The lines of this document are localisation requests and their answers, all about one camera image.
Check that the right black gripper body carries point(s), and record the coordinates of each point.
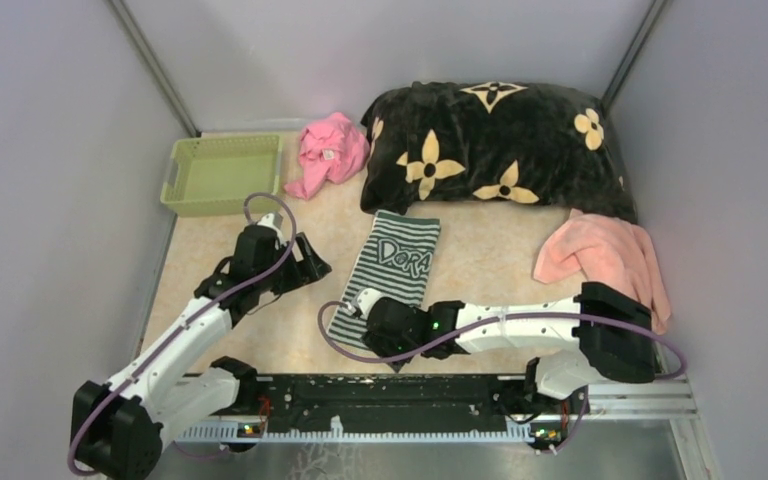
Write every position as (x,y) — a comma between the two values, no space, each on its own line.
(386,347)

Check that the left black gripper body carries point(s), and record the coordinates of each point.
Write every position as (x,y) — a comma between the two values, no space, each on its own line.
(282,278)

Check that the green white striped towel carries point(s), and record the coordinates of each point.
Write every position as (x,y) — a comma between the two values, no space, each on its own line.
(396,258)

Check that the black blanket with beige flowers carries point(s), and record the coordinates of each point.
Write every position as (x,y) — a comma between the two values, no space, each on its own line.
(533,144)

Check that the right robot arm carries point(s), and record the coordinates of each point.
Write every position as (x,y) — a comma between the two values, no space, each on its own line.
(597,334)

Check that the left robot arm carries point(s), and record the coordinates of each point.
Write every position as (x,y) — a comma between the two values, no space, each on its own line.
(121,427)

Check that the green perforated plastic basket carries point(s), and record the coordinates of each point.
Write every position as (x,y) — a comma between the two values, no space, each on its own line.
(212,176)

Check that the bright pink crumpled towel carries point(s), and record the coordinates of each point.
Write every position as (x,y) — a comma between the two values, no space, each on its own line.
(331,150)

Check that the light salmon pink towel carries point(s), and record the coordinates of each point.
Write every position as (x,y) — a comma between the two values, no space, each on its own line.
(611,251)

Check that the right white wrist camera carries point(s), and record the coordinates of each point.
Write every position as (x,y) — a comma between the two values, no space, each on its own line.
(362,304)

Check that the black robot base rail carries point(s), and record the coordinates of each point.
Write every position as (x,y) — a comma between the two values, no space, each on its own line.
(402,408)

